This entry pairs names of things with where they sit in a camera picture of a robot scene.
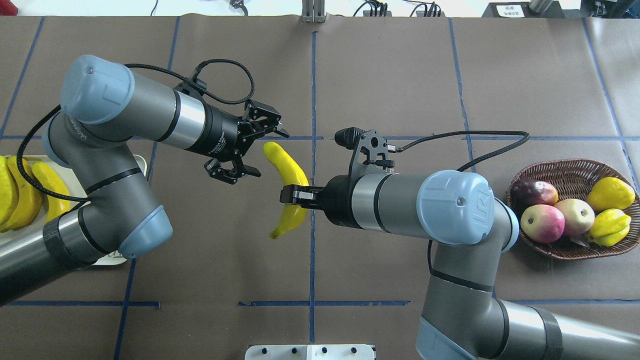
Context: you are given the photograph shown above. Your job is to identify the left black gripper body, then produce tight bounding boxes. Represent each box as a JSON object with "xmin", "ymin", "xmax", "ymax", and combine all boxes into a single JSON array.
[{"xmin": 198, "ymin": 102, "xmax": 241, "ymax": 162}]

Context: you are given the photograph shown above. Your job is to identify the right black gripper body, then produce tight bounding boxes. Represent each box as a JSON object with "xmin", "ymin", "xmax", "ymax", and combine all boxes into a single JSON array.
[{"xmin": 318, "ymin": 175, "xmax": 356, "ymax": 223}]

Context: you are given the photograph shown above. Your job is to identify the yellow banana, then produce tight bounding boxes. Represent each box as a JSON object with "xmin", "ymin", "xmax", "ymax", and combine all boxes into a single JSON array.
[
  {"xmin": 31, "ymin": 161, "xmax": 71, "ymax": 223},
  {"xmin": 1, "ymin": 155, "xmax": 42, "ymax": 233},
  {"xmin": 0, "ymin": 156, "xmax": 19, "ymax": 224},
  {"xmin": 263, "ymin": 141, "xmax": 310, "ymax": 240}
]

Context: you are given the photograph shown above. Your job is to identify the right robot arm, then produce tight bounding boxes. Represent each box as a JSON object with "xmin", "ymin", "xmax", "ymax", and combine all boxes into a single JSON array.
[{"xmin": 279, "ymin": 170, "xmax": 640, "ymax": 360}]

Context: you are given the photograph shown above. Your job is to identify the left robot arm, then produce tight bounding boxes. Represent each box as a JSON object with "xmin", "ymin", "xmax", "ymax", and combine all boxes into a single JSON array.
[{"xmin": 0, "ymin": 54, "xmax": 290, "ymax": 306}]

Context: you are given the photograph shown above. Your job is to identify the wicker basket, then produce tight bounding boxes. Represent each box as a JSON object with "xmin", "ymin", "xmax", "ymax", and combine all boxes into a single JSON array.
[{"xmin": 506, "ymin": 158, "xmax": 640, "ymax": 261}]

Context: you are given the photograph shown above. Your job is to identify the white bear tray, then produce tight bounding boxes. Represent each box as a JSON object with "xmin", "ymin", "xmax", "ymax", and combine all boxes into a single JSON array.
[{"xmin": 0, "ymin": 154, "xmax": 148, "ymax": 266}]

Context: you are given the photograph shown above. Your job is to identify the dark red mango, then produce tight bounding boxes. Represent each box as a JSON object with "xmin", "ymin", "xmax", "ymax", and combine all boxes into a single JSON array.
[{"xmin": 510, "ymin": 178, "xmax": 559, "ymax": 206}]

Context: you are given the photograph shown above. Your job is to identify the pink green apple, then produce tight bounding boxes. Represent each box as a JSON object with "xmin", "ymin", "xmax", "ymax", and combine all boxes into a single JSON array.
[{"xmin": 519, "ymin": 204, "xmax": 565, "ymax": 244}]

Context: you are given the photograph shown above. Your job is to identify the red cylinder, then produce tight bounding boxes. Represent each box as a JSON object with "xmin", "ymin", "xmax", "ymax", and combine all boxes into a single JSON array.
[{"xmin": 0, "ymin": 0, "xmax": 19, "ymax": 17}]

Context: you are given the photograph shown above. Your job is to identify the yellow lemon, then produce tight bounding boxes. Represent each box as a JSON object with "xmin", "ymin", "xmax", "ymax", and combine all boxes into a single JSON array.
[{"xmin": 585, "ymin": 177, "xmax": 636, "ymax": 212}]

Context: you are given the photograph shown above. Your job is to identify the yellow starfruit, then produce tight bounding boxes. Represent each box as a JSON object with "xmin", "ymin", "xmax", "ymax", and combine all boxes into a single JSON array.
[{"xmin": 585, "ymin": 208, "xmax": 632, "ymax": 248}]

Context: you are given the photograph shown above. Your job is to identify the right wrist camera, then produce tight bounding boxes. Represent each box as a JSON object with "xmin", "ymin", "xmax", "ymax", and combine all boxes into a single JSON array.
[{"xmin": 334, "ymin": 127, "xmax": 395, "ymax": 179}]

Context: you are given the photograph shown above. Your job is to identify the aluminium frame post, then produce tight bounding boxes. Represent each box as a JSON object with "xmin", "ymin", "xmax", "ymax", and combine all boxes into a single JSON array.
[{"xmin": 301, "ymin": 0, "xmax": 327, "ymax": 24}]

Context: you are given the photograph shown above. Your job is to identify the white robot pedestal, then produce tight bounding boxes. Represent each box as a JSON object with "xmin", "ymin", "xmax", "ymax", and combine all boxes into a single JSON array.
[{"xmin": 244, "ymin": 343, "xmax": 377, "ymax": 360}]

